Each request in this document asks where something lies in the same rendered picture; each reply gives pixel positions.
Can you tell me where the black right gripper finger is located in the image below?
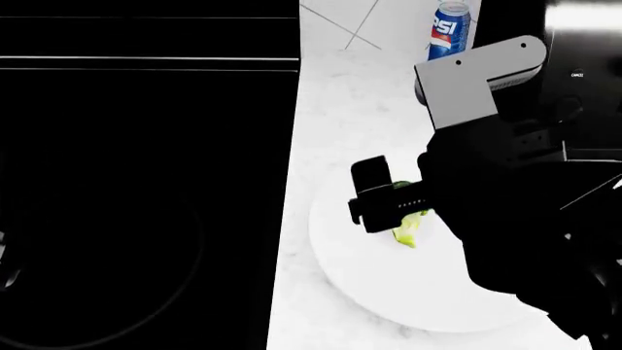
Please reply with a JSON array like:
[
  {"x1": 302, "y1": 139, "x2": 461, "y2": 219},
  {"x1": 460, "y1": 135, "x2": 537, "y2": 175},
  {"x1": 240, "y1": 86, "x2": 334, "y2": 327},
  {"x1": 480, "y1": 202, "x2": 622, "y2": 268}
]
[{"x1": 347, "y1": 155, "x2": 396, "y2": 235}]

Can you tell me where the green lettuce piece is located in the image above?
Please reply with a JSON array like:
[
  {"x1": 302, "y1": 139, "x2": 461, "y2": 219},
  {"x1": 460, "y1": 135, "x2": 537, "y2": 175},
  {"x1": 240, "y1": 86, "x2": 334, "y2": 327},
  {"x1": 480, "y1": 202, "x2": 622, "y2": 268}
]
[{"x1": 391, "y1": 180, "x2": 432, "y2": 250}]

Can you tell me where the white round plate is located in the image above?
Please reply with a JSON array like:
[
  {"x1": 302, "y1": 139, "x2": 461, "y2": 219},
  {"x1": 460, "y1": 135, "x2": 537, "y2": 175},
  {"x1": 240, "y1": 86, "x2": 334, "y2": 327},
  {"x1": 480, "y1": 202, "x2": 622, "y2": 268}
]
[{"x1": 307, "y1": 177, "x2": 551, "y2": 333}]

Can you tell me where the blue Pepsi soda can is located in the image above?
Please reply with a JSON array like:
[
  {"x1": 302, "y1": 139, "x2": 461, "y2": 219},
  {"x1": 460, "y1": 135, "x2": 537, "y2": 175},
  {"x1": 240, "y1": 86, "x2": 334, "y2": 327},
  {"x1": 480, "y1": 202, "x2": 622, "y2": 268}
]
[{"x1": 427, "y1": 0, "x2": 476, "y2": 62}]

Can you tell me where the black glass cooktop stove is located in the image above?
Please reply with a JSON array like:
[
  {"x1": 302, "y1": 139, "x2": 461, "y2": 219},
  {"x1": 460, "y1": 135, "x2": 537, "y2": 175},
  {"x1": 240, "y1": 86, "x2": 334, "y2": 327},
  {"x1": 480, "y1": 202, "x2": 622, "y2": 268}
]
[{"x1": 0, "y1": 0, "x2": 301, "y2": 350}]

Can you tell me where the grey L-shaped camera bracket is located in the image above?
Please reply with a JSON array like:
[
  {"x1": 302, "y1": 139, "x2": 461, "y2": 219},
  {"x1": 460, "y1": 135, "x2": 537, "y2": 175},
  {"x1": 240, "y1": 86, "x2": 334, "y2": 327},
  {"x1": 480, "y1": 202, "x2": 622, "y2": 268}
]
[{"x1": 413, "y1": 34, "x2": 548, "y2": 131}]

